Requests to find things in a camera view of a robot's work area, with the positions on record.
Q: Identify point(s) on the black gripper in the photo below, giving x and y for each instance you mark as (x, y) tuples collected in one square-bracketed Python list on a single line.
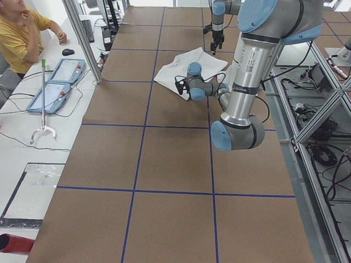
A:
[(187, 88), (217, 36)]

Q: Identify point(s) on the white long-sleeve printed shirt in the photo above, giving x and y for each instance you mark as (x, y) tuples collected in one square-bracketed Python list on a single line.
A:
[(197, 60)]

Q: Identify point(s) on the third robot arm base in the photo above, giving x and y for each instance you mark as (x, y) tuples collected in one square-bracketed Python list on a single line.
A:
[(339, 56)]

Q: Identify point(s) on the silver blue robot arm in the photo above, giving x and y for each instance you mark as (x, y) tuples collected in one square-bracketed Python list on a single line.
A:
[(263, 25), (221, 8)]

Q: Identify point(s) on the black keyboard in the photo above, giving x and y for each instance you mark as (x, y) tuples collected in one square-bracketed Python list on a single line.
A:
[(87, 26)]

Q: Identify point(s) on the blue teach pendant far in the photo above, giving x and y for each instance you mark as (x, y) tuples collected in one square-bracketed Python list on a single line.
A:
[(68, 71)]

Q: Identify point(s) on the blue teach pendant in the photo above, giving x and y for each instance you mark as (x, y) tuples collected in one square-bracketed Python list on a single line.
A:
[(55, 95), (68, 71)]

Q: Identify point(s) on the black computer mouse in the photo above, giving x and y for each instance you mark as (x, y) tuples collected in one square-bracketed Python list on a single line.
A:
[(67, 52)]

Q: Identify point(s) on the blue teach pendant near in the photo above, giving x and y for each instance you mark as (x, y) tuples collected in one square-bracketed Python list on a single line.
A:
[(55, 95)]

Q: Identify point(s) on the person in yellow shirt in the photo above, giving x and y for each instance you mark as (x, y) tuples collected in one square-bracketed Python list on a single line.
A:
[(21, 41)]

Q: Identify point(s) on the clear plastic bag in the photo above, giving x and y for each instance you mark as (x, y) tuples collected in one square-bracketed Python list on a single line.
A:
[(29, 201)]

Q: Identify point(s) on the red cylinder object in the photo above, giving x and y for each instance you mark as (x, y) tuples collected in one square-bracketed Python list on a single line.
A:
[(16, 244)]

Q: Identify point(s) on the aluminium frame structure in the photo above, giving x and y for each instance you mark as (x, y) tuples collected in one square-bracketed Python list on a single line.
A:
[(308, 86)]

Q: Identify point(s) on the aluminium frame post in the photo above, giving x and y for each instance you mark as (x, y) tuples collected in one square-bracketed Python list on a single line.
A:
[(74, 18)]

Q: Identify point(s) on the green-handled reacher grabber tool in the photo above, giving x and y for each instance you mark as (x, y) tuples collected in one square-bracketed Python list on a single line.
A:
[(44, 127)]

